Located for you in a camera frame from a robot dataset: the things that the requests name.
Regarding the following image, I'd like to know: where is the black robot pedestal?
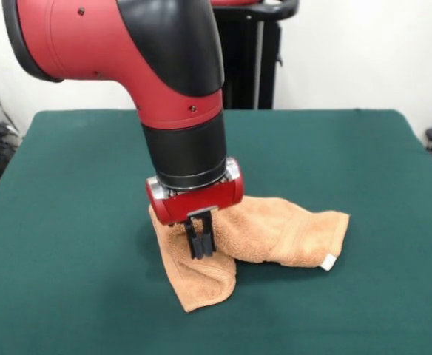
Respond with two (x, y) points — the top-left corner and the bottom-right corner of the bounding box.
(208, 0), (298, 111)

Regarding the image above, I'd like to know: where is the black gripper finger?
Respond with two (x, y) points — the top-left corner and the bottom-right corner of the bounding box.
(185, 215), (205, 261)
(200, 211), (217, 258)

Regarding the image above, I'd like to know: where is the dark green table cloth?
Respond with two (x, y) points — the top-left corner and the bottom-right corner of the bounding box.
(0, 109), (432, 355)

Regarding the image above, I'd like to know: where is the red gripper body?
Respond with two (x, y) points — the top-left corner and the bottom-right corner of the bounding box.
(145, 172), (246, 227)

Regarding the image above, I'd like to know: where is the tan terry towel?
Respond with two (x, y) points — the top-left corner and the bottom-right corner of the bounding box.
(148, 195), (351, 314)

